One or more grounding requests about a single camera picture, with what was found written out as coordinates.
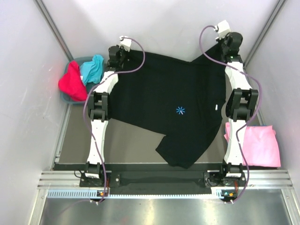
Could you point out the right aluminium frame post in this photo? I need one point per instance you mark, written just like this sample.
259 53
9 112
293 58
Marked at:
266 28

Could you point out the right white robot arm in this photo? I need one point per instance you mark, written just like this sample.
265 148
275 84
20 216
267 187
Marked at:
239 108

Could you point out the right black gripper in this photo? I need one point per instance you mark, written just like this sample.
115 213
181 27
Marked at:
225 38

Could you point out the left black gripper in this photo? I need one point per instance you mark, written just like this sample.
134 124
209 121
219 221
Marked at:
121 48

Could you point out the teal t shirt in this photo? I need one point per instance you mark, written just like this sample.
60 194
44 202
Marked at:
92 71

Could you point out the aluminium frame post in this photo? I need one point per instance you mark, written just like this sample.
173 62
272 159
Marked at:
54 29
266 28

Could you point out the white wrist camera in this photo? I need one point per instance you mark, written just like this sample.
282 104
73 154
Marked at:
222 29
125 43

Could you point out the red t shirt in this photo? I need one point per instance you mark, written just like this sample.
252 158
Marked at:
71 84

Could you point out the left aluminium frame post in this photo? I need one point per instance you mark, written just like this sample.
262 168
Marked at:
54 29

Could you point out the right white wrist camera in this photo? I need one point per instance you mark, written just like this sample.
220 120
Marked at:
222 29

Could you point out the slotted grey cable duct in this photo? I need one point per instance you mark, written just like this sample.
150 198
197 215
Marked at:
98 195

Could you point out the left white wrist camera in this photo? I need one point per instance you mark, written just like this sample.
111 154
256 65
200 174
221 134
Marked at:
125 43

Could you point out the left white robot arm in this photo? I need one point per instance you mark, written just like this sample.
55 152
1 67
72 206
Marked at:
99 112

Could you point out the folded pink t shirt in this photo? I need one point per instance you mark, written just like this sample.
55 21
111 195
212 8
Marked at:
260 146

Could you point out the black t shirt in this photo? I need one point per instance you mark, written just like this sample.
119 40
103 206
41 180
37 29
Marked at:
180 99

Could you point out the blue laundry basket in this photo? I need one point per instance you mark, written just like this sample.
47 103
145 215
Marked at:
65 97

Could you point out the aluminium front rail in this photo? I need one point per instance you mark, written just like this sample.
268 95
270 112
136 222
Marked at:
69 179

